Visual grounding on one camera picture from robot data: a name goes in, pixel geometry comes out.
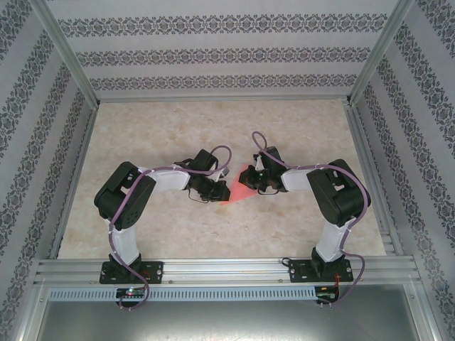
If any pink red cloth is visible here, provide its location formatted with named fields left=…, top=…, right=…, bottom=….
left=219, top=163, right=257, bottom=207

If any small circuit board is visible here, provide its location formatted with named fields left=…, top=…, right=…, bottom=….
left=316, top=286, right=338, bottom=303

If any grey metal panel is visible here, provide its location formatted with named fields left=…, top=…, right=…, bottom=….
left=21, top=282, right=438, bottom=341

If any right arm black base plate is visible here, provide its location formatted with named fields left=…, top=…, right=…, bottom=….
left=287, top=259, right=355, bottom=284

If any aluminium mounting rail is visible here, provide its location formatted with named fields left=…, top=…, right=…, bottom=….
left=33, top=255, right=422, bottom=285

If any aluminium side rail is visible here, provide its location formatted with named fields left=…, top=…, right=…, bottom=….
left=343, top=101, right=405, bottom=256
left=48, top=102, right=100, bottom=260

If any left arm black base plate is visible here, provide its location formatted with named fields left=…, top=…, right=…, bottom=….
left=99, top=261, right=165, bottom=285

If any slotted grey cable duct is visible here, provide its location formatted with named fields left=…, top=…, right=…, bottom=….
left=48, top=286, right=317, bottom=301

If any aluminium frame post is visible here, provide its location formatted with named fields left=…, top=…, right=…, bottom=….
left=30, top=0, right=101, bottom=107
left=346, top=0, right=415, bottom=106

